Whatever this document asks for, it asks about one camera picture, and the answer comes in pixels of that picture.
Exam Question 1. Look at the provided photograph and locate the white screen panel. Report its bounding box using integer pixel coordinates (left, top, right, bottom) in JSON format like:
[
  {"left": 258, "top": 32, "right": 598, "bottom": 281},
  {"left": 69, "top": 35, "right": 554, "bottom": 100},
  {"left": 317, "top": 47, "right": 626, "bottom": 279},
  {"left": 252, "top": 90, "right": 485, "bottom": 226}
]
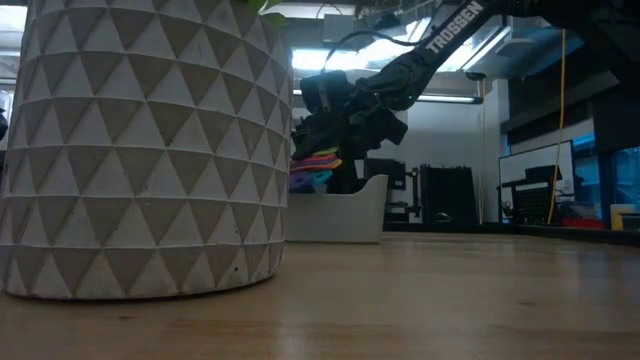
[{"left": 497, "top": 139, "right": 577, "bottom": 225}]

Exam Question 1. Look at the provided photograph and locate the white plastic basket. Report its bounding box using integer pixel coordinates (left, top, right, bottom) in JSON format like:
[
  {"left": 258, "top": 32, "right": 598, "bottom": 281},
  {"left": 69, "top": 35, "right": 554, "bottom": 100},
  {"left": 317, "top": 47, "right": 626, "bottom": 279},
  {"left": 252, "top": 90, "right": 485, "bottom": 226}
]
[{"left": 286, "top": 173, "right": 390, "bottom": 246}]

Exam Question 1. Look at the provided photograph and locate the orange measuring cup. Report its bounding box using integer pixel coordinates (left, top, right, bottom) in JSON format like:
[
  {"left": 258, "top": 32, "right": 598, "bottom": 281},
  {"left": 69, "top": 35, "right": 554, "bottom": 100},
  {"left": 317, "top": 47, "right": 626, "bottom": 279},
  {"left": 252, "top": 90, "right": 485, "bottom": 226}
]
[{"left": 291, "top": 157, "right": 344, "bottom": 173}]

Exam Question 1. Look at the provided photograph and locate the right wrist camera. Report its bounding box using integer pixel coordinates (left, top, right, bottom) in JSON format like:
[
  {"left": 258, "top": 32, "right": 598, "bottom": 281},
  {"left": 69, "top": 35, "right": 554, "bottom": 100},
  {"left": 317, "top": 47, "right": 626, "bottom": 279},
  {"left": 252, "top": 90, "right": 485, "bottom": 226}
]
[{"left": 299, "top": 69, "right": 355, "bottom": 115}]

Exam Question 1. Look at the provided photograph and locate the black rack cabinet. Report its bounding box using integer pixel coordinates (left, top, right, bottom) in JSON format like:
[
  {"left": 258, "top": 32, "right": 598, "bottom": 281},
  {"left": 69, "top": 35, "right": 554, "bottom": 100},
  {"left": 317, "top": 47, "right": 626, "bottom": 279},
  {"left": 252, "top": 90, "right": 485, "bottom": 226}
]
[{"left": 418, "top": 163, "right": 480, "bottom": 226}]

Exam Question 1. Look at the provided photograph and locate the black perforated crate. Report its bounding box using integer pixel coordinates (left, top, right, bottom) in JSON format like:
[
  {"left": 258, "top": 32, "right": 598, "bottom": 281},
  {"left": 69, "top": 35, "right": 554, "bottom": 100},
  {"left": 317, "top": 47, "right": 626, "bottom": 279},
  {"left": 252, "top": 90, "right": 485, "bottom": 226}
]
[{"left": 512, "top": 185, "right": 557, "bottom": 225}]

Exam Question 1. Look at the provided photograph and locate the red bag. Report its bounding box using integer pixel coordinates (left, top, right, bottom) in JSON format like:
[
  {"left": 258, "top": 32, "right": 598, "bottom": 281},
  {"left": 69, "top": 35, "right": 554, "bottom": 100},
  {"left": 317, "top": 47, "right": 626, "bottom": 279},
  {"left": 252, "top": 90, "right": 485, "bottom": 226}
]
[{"left": 560, "top": 216, "right": 607, "bottom": 231}]

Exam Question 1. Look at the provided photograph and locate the yellow container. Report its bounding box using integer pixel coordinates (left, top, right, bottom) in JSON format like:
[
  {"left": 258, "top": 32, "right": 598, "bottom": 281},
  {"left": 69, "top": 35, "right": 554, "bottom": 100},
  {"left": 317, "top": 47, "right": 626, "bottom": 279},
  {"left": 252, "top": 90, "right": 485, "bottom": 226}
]
[{"left": 608, "top": 203, "right": 626, "bottom": 232}]

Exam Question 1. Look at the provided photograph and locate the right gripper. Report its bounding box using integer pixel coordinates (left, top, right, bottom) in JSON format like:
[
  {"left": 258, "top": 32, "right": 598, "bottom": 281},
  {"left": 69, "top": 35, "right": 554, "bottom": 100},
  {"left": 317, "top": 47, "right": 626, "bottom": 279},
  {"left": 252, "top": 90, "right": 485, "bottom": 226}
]
[{"left": 291, "top": 98, "right": 409, "bottom": 195}]

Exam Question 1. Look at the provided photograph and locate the grey ceiling box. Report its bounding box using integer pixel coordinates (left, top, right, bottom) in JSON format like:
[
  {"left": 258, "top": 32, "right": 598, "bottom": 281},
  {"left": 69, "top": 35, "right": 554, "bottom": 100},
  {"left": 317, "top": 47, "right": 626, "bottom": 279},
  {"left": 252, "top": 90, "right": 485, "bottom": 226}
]
[{"left": 322, "top": 13, "right": 357, "bottom": 46}]

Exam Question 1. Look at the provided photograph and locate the ceiling light strip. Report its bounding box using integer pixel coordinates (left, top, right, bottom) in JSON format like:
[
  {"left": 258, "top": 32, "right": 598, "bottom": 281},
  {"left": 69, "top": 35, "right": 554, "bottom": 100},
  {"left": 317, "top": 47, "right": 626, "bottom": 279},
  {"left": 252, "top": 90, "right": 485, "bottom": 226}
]
[{"left": 292, "top": 88, "right": 485, "bottom": 105}]

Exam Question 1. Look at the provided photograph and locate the white triangle-patterned pot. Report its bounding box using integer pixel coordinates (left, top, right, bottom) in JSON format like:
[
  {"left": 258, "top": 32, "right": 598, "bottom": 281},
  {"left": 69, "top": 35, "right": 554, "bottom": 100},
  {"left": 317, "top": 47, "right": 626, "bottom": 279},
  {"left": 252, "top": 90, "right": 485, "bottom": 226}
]
[{"left": 0, "top": 0, "right": 295, "bottom": 301}]

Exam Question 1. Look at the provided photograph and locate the black machine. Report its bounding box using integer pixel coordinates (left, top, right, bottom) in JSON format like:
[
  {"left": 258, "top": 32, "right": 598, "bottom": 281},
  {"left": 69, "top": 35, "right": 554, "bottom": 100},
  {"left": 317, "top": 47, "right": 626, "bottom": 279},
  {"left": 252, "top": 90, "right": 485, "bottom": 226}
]
[{"left": 363, "top": 157, "right": 420, "bottom": 225}]

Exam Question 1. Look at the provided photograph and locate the purple measuring cup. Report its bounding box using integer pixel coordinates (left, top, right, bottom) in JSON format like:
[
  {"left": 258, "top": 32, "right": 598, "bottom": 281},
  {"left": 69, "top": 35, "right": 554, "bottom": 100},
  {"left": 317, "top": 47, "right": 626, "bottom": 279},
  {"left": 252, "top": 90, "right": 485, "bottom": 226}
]
[{"left": 288, "top": 168, "right": 317, "bottom": 195}]

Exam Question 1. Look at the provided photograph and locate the black aluminium table frame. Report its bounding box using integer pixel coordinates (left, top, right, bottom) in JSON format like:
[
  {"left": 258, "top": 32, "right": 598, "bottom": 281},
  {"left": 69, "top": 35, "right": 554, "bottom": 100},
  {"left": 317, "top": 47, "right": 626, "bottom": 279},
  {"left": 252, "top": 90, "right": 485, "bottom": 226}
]
[{"left": 382, "top": 221, "right": 640, "bottom": 247}]

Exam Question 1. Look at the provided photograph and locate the green succulent plant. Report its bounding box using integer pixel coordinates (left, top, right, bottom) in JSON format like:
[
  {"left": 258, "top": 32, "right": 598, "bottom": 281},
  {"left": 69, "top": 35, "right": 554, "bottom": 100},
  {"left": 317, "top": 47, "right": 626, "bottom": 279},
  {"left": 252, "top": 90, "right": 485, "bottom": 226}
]
[{"left": 238, "top": 0, "right": 290, "bottom": 29}]

